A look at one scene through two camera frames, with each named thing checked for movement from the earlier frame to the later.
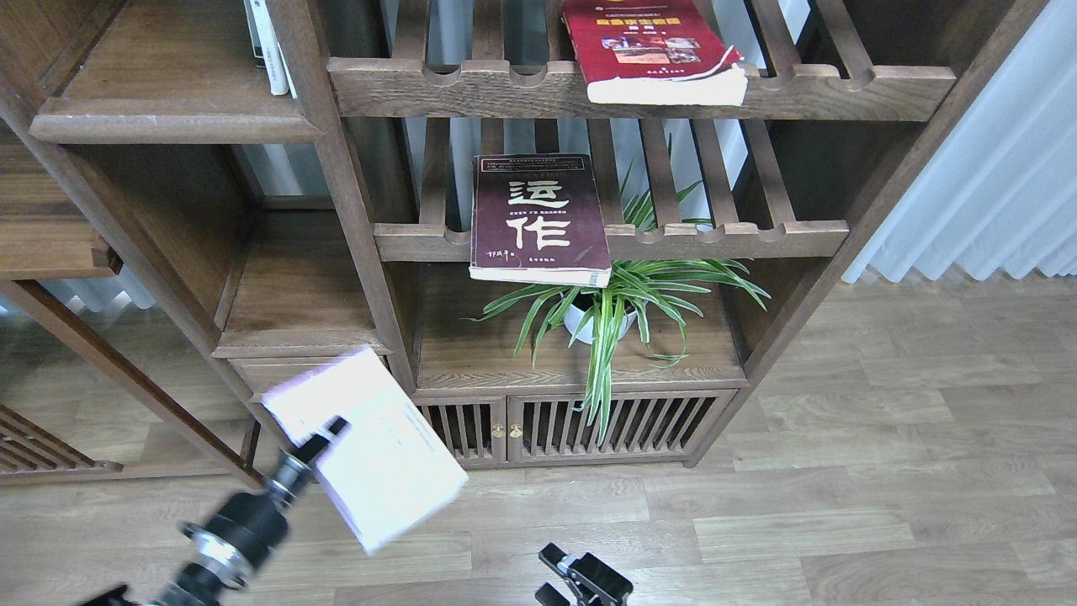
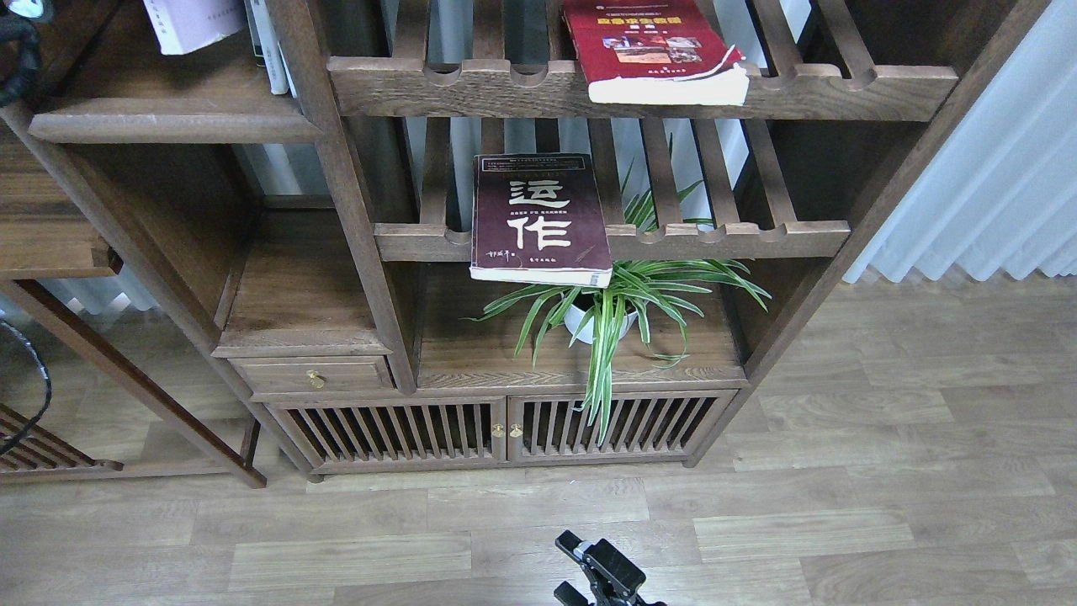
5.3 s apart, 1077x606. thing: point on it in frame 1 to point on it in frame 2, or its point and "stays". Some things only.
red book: x=653 y=52 stays
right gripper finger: x=548 y=596 to x=568 y=595
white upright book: x=267 y=51 stays
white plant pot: x=573 y=316 stays
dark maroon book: x=537 y=219 stays
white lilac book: x=385 y=470 to x=182 y=26
